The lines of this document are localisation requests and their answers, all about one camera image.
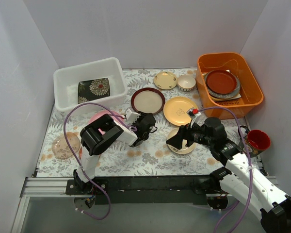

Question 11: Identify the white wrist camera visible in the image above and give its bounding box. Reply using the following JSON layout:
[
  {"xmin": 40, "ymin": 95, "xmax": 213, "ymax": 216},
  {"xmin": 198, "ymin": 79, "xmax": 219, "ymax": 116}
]
[
  {"xmin": 187, "ymin": 108, "xmax": 201, "ymax": 128},
  {"xmin": 125, "ymin": 108, "xmax": 141, "ymax": 124}
]

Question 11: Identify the small red round plate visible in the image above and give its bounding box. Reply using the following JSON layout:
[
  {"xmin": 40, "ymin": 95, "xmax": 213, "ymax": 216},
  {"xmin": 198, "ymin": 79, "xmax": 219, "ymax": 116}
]
[{"xmin": 79, "ymin": 147, "xmax": 82, "ymax": 160}]

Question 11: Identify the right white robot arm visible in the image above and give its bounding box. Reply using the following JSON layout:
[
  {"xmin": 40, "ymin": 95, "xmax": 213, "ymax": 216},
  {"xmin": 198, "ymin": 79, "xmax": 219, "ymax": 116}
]
[{"xmin": 166, "ymin": 117, "xmax": 291, "ymax": 233}]

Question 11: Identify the red black skull mug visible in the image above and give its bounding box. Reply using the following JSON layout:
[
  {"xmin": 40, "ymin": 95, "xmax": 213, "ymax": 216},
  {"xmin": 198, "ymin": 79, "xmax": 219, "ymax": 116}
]
[{"xmin": 238, "ymin": 125, "xmax": 271, "ymax": 158}]

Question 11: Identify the black square floral plate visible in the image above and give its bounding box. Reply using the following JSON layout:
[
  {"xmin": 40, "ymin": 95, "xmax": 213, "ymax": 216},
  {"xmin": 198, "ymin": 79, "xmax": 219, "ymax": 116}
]
[{"xmin": 78, "ymin": 78, "xmax": 110, "ymax": 104}]

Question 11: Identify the clear glass floral plate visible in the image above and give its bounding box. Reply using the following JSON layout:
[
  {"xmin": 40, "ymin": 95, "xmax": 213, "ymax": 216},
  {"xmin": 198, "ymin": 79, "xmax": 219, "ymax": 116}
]
[{"xmin": 51, "ymin": 132, "xmax": 81, "ymax": 160}]

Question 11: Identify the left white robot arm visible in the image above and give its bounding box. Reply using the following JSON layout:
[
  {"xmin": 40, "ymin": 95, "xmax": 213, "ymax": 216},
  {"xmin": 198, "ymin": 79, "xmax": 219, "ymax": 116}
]
[{"xmin": 73, "ymin": 112, "xmax": 157, "ymax": 194}]

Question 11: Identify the cream plate with black mark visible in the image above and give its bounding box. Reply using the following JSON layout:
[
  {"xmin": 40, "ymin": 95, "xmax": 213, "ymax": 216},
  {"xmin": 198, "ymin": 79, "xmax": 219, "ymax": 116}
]
[{"xmin": 166, "ymin": 128, "xmax": 196, "ymax": 155}]

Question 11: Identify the orange plastic bin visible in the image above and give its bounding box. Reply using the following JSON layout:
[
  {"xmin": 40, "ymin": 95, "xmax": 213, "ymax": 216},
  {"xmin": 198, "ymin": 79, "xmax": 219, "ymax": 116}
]
[{"xmin": 196, "ymin": 52, "xmax": 264, "ymax": 119}]

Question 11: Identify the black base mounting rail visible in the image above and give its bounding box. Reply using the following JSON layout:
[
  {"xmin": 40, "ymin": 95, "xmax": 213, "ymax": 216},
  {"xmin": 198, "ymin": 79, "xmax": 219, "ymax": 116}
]
[{"xmin": 65, "ymin": 175, "xmax": 232, "ymax": 209}]

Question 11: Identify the large yellow round plate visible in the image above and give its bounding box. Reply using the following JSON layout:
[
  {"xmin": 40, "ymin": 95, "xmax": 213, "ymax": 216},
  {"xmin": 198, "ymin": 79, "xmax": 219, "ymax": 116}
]
[{"xmin": 163, "ymin": 97, "xmax": 197, "ymax": 126}]

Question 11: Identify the pink round plate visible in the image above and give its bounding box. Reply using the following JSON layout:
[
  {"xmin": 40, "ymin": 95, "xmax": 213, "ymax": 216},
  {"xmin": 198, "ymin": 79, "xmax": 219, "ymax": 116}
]
[{"xmin": 88, "ymin": 110, "xmax": 124, "ymax": 124}]

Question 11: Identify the maroon rimmed round plate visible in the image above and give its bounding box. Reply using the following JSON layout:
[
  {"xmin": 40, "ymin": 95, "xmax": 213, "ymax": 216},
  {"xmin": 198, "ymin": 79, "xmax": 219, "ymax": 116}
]
[{"xmin": 130, "ymin": 87, "xmax": 165, "ymax": 115}]

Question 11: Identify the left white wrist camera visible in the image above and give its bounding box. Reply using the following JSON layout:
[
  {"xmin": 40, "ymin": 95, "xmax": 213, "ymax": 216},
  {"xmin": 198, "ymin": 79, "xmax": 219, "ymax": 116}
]
[{"xmin": 125, "ymin": 108, "xmax": 141, "ymax": 124}]

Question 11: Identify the red plate in orange bin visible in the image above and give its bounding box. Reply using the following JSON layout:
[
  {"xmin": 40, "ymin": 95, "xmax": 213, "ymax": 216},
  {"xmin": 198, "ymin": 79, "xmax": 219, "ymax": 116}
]
[{"xmin": 206, "ymin": 70, "xmax": 237, "ymax": 94}]

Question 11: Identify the small cream floral plate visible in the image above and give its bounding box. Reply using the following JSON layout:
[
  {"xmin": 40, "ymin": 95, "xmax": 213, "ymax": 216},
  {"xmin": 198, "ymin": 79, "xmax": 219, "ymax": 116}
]
[{"xmin": 154, "ymin": 71, "xmax": 178, "ymax": 90}]

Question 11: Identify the white plastic bin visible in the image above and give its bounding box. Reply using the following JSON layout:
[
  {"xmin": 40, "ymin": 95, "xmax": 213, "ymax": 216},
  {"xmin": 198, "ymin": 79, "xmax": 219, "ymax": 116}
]
[{"xmin": 53, "ymin": 57, "xmax": 128, "ymax": 113}]

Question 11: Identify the floral patterned table mat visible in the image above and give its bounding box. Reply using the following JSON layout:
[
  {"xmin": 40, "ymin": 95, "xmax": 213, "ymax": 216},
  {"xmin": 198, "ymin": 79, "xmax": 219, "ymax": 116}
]
[{"xmin": 36, "ymin": 69, "xmax": 240, "ymax": 178}]

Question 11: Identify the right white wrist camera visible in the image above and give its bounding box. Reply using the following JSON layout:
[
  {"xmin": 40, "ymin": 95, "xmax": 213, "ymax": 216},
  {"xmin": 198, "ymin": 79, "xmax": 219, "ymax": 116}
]
[{"xmin": 187, "ymin": 108, "xmax": 201, "ymax": 128}]

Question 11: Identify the white ceramic bowl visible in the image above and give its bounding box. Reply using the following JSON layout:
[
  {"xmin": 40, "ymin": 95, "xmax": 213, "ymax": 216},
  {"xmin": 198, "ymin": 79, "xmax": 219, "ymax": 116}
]
[{"xmin": 177, "ymin": 74, "xmax": 196, "ymax": 92}]

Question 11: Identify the grey plate in orange bin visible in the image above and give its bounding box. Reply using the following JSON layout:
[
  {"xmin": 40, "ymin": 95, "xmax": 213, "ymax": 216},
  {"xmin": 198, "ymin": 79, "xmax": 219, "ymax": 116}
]
[{"xmin": 204, "ymin": 70, "xmax": 241, "ymax": 99}]

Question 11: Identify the yellow plate in orange bin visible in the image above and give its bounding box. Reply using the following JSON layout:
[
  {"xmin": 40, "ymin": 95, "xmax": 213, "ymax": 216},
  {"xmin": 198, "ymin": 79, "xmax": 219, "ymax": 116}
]
[{"xmin": 210, "ymin": 94, "xmax": 239, "ymax": 101}]

